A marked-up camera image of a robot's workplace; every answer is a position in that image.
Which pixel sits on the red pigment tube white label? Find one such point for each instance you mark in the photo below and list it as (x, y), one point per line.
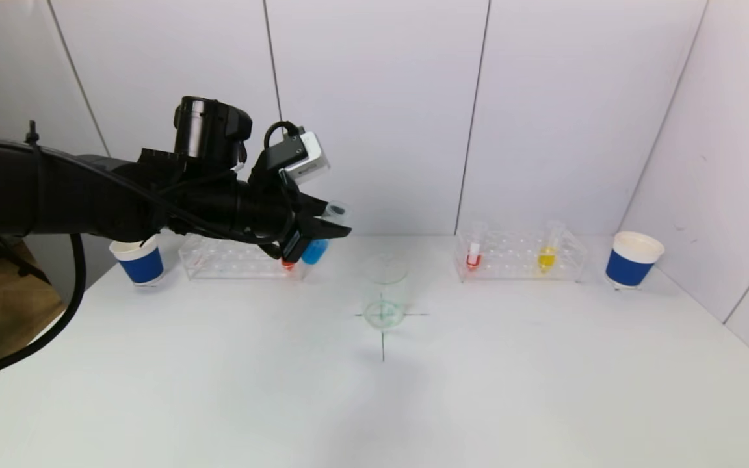
(473, 260)

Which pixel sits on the clear graduated plastic test tube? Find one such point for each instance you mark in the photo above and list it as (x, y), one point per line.
(315, 252)

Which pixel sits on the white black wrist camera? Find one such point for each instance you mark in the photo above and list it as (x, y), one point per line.
(306, 162)

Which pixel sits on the test tube with red pigment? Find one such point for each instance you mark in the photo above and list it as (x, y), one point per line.
(289, 264)

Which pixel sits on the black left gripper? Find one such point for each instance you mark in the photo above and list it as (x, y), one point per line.
(294, 235)

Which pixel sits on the blue white paper cup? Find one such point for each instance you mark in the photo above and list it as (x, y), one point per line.
(142, 266)
(628, 268)

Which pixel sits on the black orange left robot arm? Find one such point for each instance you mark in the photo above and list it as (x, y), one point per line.
(23, 188)

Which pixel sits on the clear acrylic test tube rack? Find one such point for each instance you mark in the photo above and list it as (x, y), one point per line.
(231, 263)
(511, 270)

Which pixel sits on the test tube with yellow pigment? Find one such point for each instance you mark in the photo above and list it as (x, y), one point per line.
(546, 260)

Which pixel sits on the clear glass beaker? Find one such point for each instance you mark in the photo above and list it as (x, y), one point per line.
(384, 312)

